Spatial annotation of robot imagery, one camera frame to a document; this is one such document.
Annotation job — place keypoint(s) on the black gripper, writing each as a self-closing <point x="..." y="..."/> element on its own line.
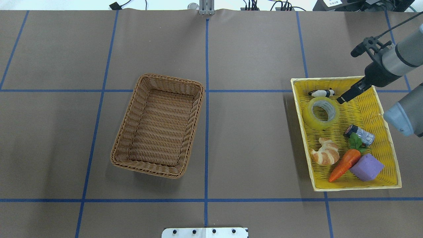
<point x="377" y="73"/>

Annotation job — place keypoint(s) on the yellow tape roll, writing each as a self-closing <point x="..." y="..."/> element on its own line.
<point x="328" y="105"/>

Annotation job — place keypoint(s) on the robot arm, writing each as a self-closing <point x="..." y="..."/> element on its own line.
<point x="389" y="63"/>

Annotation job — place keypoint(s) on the yellow woven basket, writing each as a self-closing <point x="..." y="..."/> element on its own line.
<point x="364" y="111"/>

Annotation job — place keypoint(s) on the brown wicker basket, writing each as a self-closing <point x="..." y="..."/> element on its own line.
<point x="159" y="126"/>

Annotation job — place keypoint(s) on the panda figurine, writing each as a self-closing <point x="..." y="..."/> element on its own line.
<point x="322" y="93"/>

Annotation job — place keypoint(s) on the small black-capped jar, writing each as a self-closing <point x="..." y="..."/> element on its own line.
<point x="366" y="138"/>

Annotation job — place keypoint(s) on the toy carrot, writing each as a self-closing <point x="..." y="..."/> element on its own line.
<point x="350" y="157"/>

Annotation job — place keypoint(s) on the toy croissant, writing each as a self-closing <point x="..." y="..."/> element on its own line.
<point x="327" y="154"/>

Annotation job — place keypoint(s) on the purple foam block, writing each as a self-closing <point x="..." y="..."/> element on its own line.
<point x="367" y="168"/>

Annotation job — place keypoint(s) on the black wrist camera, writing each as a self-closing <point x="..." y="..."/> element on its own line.
<point x="373" y="47"/>

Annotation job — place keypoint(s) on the aluminium post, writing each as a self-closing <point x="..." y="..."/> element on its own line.
<point x="206" y="7"/>

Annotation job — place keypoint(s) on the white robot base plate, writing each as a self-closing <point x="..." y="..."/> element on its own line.
<point x="206" y="232"/>

